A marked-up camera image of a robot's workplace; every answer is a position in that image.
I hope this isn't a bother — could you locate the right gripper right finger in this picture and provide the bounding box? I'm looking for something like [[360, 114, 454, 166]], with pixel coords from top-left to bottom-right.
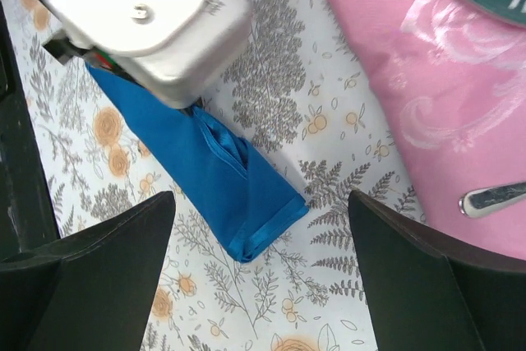
[[348, 191, 525, 351]]

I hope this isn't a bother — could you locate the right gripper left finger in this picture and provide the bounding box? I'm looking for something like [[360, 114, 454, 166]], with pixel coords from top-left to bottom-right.
[[1, 192, 176, 350]]

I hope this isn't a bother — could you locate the blue satin napkin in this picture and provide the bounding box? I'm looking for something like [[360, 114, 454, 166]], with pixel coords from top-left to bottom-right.
[[87, 66, 308, 263]]

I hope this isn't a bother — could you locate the silver fork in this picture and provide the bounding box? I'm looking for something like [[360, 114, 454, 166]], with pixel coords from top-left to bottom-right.
[[459, 181, 525, 219]]

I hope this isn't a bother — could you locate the floral tablecloth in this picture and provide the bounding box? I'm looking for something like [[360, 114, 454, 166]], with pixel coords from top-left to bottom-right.
[[2, 0, 424, 350]]

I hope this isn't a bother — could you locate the pink satin placemat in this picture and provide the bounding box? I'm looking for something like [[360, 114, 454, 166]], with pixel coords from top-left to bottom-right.
[[328, 0, 525, 259]]

